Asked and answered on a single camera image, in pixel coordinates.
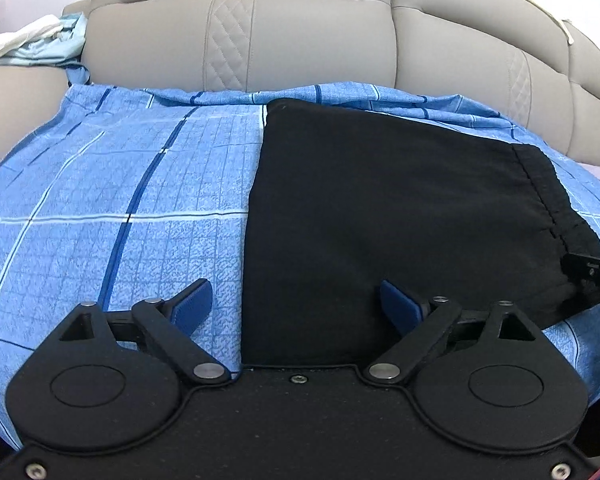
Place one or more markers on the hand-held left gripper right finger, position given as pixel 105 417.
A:
pixel 400 307

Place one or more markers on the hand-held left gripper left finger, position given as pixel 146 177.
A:
pixel 192 306

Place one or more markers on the black pants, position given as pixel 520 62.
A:
pixel 380 220

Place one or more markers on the blue checked bedsheet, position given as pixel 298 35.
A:
pixel 105 200

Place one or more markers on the beige leather cushion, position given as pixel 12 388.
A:
pixel 15 110

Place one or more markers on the beige padded headboard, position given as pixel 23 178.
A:
pixel 330 25

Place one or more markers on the light blue cloth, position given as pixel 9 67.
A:
pixel 50 45

